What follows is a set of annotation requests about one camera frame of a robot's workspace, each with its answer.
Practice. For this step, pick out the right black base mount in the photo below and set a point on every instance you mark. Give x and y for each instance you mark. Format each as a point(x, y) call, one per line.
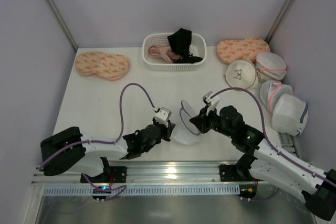
point(236, 170)

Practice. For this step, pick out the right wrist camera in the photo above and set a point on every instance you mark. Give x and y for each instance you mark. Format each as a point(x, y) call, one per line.
point(211, 100)

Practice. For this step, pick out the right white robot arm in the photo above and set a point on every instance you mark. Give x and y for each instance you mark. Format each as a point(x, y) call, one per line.
point(263, 160)

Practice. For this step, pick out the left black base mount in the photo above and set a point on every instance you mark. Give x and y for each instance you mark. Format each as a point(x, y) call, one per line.
point(109, 174)

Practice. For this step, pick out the right peach patterned bra case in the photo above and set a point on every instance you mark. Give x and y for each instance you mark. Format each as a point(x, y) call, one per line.
point(230, 50)

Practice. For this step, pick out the pink bra in basket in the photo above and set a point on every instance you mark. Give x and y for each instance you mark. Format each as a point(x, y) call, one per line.
point(164, 52)

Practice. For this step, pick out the large white bag blue trim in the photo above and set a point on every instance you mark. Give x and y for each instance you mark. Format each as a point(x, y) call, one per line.
point(290, 115)

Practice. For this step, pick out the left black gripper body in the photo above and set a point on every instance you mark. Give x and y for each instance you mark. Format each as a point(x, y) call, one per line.
point(166, 130)

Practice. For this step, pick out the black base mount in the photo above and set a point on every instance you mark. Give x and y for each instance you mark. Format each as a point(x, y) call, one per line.
point(109, 174)
point(236, 170)

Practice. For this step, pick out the cream laundry bag beige trim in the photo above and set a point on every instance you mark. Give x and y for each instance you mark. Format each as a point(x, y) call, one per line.
point(241, 74)

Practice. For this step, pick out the left peach patterned bra case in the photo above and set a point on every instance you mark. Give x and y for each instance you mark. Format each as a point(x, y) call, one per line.
point(107, 66)

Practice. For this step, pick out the white mesh bag blue trim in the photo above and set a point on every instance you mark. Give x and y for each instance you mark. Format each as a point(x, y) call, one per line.
point(185, 132)

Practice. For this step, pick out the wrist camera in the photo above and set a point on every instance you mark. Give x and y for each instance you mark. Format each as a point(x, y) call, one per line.
point(211, 100)
point(162, 116)

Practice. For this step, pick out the aluminium mounting rail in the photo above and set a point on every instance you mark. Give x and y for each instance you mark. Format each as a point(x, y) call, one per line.
point(175, 173)

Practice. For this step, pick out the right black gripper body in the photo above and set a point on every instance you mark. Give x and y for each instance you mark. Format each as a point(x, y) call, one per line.
point(203, 120)

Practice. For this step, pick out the white mesh bag pink trim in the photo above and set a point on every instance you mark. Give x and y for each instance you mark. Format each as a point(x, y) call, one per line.
point(271, 91)

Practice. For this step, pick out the peach patterned bra case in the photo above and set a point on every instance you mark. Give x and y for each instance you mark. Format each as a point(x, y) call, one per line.
point(107, 66)
point(230, 50)

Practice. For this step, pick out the black bra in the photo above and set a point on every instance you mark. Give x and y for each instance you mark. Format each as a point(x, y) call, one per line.
point(180, 43)

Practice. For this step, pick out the white slotted cable duct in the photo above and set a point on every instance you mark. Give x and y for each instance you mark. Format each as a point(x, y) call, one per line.
point(144, 190)

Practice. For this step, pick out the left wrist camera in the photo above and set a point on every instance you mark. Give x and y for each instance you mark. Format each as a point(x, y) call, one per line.
point(162, 116)

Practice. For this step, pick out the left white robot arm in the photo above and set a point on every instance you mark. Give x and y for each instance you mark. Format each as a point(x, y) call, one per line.
point(70, 150)

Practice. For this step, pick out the white mesh bag pink zipper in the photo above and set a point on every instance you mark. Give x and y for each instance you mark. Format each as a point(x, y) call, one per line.
point(270, 66)

